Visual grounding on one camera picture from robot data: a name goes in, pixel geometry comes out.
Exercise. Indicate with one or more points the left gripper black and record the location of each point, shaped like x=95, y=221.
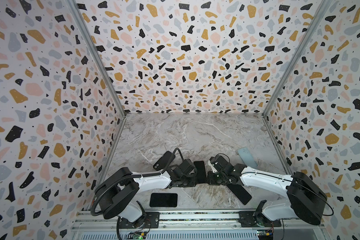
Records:
x=193, y=182

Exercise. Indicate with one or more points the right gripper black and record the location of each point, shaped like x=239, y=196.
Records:
x=211, y=174

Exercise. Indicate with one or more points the black phone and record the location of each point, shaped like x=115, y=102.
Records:
x=163, y=200
x=201, y=177
x=241, y=193

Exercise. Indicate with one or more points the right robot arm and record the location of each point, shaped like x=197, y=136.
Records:
x=301, y=197

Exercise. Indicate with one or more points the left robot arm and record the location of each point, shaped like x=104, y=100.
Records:
x=113, y=197

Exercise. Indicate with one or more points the black phone case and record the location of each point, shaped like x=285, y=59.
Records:
x=164, y=161

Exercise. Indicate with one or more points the light blue phone case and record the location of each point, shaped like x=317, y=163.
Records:
x=247, y=157

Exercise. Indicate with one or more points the right circuit board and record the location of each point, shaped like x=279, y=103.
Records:
x=265, y=235

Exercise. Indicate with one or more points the circuit board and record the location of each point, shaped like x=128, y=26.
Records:
x=136, y=235
x=265, y=235

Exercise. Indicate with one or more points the left circuit board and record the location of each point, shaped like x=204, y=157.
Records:
x=136, y=235

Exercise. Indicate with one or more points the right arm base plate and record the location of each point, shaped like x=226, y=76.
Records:
x=256, y=219

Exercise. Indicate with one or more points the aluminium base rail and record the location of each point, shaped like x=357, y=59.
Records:
x=194, y=225

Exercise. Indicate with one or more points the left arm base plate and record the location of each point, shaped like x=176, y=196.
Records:
x=149, y=220

